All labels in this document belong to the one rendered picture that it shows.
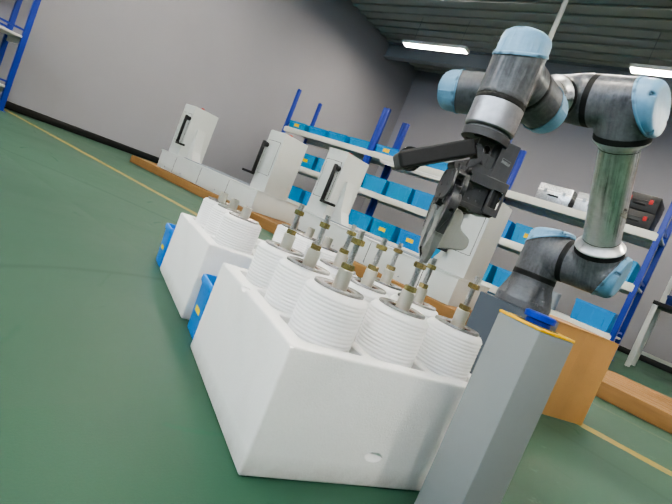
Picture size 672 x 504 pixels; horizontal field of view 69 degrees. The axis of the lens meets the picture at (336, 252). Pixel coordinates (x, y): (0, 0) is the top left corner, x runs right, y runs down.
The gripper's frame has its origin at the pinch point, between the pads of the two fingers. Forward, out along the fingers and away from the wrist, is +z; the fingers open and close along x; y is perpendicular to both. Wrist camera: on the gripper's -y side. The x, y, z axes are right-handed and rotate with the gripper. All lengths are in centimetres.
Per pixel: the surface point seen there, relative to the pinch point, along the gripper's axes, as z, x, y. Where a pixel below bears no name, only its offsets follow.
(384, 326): 11.9, -4.1, -2.0
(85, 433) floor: 34, -16, -33
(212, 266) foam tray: 21, 37, -32
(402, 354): 14.7, -4.6, 2.0
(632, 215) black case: -108, 387, 292
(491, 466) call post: 21.1, -16.8, 14.0
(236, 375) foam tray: 26.6, -3.1, -19.2
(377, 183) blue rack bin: -58, 595, 73
